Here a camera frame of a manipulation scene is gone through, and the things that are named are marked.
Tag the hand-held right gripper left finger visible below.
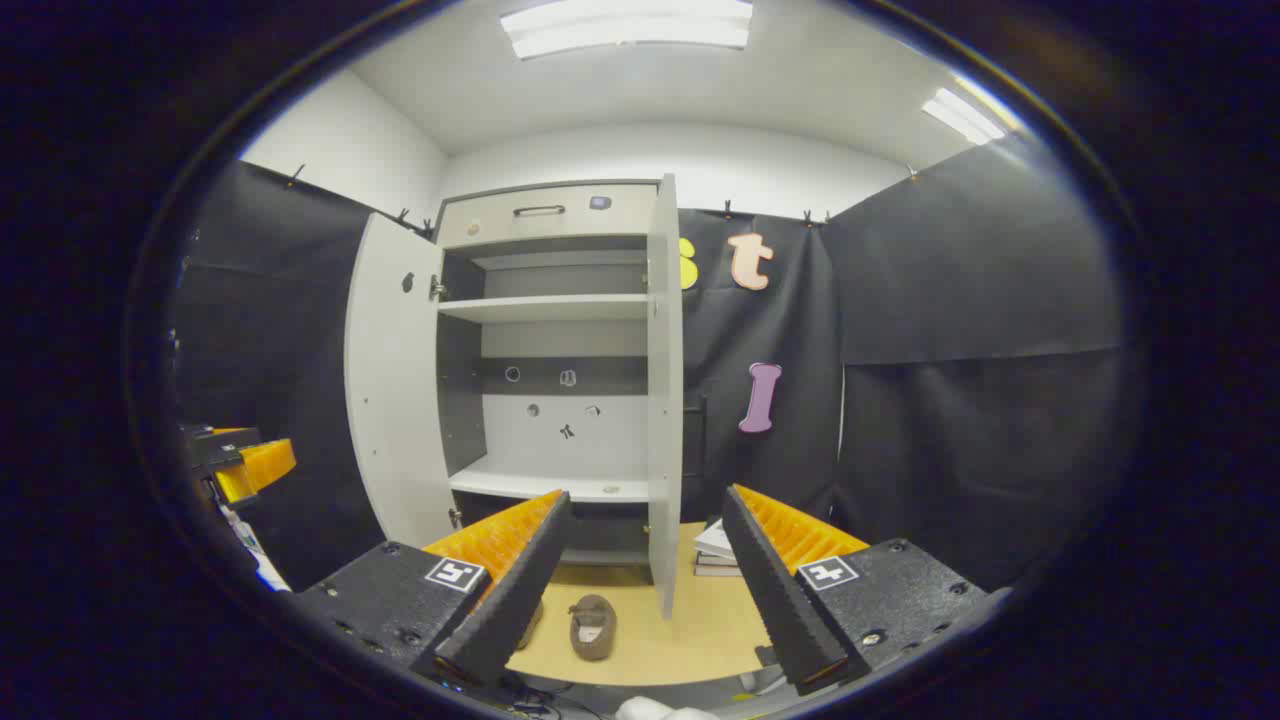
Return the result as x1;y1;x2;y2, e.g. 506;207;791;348
290;490;573;691

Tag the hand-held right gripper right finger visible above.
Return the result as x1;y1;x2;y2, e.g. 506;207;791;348
722;485;991;698

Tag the grey cabinet door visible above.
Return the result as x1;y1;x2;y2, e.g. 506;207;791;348
345;213;461;549
645;175;709;621

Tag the grey shoe cabinet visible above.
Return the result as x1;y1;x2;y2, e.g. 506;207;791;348
432;180;663;568

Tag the grey cabinet drawer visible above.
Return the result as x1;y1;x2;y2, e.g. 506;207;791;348
437;183;661;249

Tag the white photo cover book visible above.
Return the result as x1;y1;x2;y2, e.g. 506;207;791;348
693;517;739;561

